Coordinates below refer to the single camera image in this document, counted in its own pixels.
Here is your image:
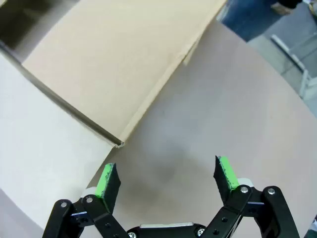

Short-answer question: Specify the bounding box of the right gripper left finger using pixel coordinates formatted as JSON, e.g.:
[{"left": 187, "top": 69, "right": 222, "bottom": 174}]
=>
[{"left": 42, "top": 163, "right": 129, "bottom": 238}]

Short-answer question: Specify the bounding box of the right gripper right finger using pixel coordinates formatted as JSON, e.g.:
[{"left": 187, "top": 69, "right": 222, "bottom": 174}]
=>
[{"left": 198, "top": 155, "right": 301, "bottom": 238}]

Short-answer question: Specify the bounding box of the brown cardboard shipping box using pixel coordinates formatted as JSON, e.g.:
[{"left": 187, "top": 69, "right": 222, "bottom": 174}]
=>
[{"left": 0, "top": 0, "right": 228, "bottom": 231}]

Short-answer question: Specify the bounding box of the person in dark clothes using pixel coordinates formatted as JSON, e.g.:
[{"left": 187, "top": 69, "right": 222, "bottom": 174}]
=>
[{"left": 221, "top": 0, "right": 317, "bottom": 42}]

